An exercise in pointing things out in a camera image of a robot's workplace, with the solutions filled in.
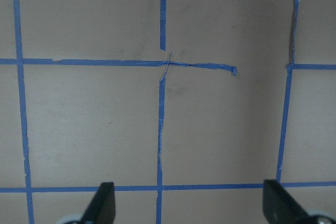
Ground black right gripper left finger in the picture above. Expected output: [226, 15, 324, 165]
[81, 182, 116, 224]

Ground brown paper mat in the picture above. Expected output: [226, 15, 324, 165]
[1, 0, 335, 223]

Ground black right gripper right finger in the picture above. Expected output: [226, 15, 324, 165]
[262, 179, 311, 224]

